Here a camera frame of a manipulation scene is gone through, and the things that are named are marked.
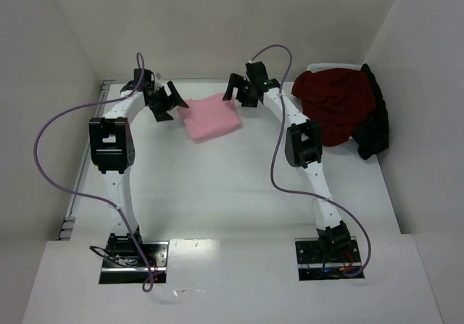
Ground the black t-shirt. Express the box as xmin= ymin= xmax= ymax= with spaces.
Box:
xmin=352 ymin=63 xmax=389 ymax=160

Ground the dark red t-shirt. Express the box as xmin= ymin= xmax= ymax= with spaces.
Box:
xmin=291 ymin=68 xmax=377 ymax=147

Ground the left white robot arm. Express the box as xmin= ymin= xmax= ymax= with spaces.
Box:
xmin=88 ymin=68 xmax=189 ymax=259

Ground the pink t-shirt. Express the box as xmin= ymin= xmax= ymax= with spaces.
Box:
xmin=178 ymin=94 xmax=241 ymax=142

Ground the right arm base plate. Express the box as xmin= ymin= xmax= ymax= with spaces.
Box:
xmin=295 ymin=237 xmax=362 ymax=281

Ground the white laundry basket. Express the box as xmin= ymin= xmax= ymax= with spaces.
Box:
xmin=307 ymin=63 xmax=362 ymax=72

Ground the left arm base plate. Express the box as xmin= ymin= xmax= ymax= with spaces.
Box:
xmin=95 ymin=240 xmax=169 ymax=285

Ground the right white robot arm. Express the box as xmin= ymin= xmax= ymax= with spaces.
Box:
xmin=223 ymin=62 xmax=351 ymax=262

